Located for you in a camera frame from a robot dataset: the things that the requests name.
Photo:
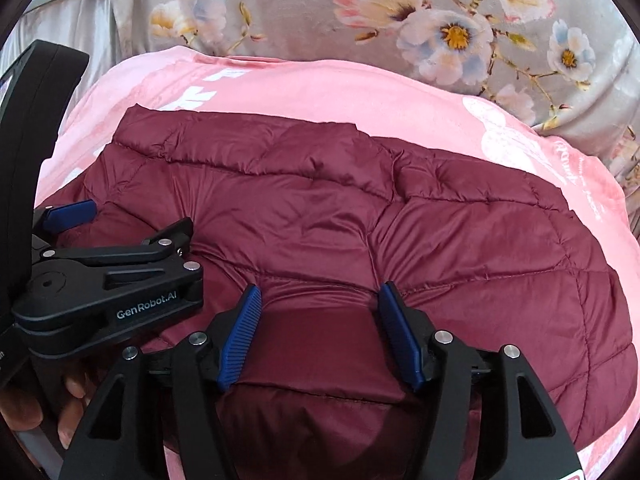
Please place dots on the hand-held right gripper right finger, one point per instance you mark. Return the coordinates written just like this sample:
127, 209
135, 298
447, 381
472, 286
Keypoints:
400, 335

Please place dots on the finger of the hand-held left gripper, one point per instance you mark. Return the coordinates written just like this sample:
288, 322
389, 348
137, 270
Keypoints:
150, 250
72, 214

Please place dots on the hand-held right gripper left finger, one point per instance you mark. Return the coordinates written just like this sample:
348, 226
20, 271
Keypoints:
240, 337

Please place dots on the maroon puffer jacket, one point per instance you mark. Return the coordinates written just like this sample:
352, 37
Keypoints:
400, 220

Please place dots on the person's left hand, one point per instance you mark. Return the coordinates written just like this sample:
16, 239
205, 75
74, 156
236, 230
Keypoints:
72, 390

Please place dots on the pale grey satin curtain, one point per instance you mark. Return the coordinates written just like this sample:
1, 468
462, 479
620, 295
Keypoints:
65, 30

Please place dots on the pink printed blanket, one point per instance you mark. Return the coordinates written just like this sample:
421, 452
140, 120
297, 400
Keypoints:
300, 85

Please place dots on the grey floral bed sheet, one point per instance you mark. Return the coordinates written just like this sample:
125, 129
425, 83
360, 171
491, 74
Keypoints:
300, 0

